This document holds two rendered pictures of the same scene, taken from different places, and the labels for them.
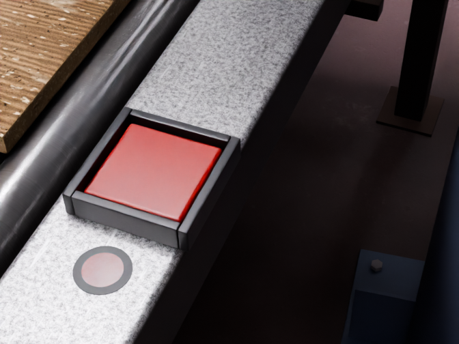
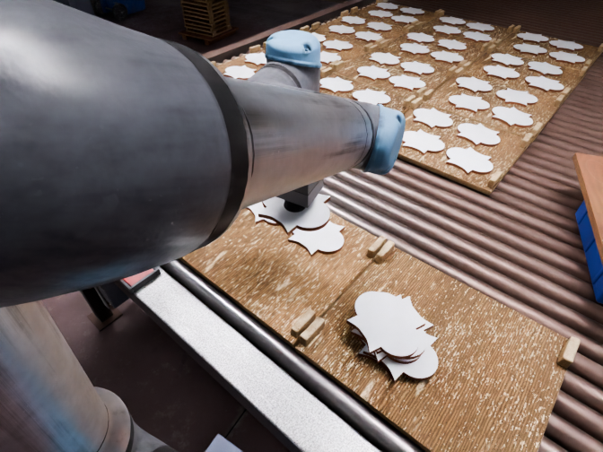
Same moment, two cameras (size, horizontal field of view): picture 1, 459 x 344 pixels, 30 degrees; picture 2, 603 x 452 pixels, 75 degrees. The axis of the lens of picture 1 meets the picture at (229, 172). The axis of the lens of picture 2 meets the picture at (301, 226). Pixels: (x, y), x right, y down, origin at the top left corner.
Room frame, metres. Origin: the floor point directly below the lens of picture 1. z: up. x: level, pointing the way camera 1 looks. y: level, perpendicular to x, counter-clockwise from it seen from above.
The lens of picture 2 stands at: (0.85, -0.40, 1.62)
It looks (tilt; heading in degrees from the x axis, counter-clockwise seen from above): 44 degrees down; 106
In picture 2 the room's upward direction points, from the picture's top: straight up
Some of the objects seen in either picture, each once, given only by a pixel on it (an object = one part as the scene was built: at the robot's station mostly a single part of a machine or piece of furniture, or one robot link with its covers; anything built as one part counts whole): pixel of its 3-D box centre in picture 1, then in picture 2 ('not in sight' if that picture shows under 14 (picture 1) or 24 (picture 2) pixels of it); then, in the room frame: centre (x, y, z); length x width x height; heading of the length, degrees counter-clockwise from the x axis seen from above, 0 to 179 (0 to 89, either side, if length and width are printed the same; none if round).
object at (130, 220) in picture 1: (154, 175); (135, 273); (0.33, 0.04, 0.92); 0.08 x 0.08 x 0.02; 66
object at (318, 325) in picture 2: not in sight; (312, 331); (0.76, 0.00, 0.95); 0.06 x 0.02 x 0.03; 67
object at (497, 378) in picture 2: not in sight; (435, 346); (0.99, 0.04, 0.93); 0.41 x 0.35 x 0.02; 157
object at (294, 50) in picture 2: not in sight; (292, 77); (0.68, 0.13, 1.38); 0.09 x 0.08 x 0.11; 80
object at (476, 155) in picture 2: not in sight; (450, 138); (1.00, 0.81, 0.94); 0.41 x 0.35 x 0.04; 156
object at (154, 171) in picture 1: (154, 177); (135, 273); (0.33, 0.04, 0.92); 0.06 x 0.06 x 0.01; 66
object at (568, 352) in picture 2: not in sight; (568, 352); (1.22, 0.09, 0.95); 0.06 x 0.02 x 0.03; 67
